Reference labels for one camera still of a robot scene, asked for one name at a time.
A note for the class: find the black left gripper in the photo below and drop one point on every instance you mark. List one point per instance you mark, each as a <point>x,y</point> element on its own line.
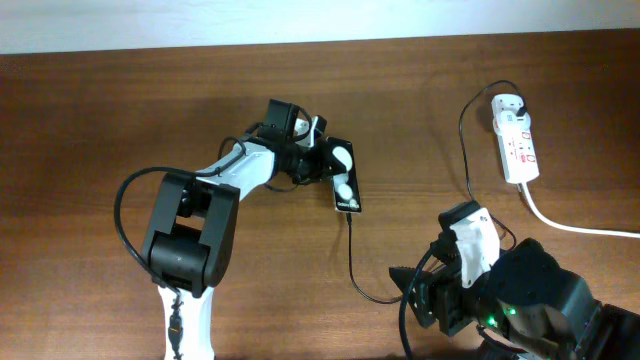
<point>322,166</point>

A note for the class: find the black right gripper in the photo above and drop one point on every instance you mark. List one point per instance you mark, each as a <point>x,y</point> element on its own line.
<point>443,283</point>

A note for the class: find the black smartphone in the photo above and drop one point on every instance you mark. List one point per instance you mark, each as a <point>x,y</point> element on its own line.
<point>347,197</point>

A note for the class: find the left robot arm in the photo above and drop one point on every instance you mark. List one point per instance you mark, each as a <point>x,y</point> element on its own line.
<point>189,241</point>

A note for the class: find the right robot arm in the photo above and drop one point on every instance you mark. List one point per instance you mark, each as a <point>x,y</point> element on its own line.
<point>525,298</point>

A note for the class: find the white charger adapter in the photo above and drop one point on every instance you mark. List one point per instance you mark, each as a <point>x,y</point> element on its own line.
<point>507,122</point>

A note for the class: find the white power strip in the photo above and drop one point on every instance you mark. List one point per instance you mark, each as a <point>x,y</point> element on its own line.
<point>517,151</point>

